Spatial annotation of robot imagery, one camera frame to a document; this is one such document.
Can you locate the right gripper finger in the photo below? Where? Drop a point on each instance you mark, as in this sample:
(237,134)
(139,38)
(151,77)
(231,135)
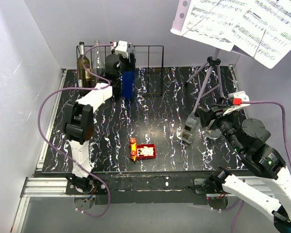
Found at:
(205,116)
(220,107)

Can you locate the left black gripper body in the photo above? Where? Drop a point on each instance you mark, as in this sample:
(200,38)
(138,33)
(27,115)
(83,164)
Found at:
(125,65)

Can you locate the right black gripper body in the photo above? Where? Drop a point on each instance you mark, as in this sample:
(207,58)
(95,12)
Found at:
(226,124)

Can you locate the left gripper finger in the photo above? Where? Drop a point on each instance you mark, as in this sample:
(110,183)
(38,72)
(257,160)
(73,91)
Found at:
(132,61)
(123,64)

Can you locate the tall blue glass bottle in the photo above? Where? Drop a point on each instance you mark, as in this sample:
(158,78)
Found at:
(128,78)

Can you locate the clear square bottle black cap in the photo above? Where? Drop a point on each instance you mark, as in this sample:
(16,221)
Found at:
(190,129)

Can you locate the clear round bottle brown cap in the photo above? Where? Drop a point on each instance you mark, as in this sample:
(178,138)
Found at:
(211,131)

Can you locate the clear tall bottle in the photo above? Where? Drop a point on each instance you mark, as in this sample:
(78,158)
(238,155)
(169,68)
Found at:
(97,61)

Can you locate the green wine bottle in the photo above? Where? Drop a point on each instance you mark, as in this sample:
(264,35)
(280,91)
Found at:
(84,77)

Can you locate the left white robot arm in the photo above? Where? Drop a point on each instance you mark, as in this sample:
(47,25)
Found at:
(79,124)

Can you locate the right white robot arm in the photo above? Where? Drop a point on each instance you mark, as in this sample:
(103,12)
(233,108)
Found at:
(249,140)

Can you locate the red yellow toy truck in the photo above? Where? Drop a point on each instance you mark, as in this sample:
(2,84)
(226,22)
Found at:
(141,151)

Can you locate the white sheet music pages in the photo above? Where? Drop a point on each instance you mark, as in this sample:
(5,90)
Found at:
(260,28)

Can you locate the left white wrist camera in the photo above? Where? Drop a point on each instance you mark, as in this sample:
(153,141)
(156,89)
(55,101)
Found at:
(122,49)

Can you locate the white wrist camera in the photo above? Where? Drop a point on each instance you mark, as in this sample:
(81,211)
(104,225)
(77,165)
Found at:
(238,101)
(122,49)

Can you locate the black wire wine rack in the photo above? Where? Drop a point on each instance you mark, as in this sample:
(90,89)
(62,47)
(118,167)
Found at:
(150,72)

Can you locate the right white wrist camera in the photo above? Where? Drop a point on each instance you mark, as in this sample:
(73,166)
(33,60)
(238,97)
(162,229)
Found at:
(238,101)

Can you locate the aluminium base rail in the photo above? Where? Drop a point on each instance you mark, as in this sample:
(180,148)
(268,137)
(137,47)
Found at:
(151,195)

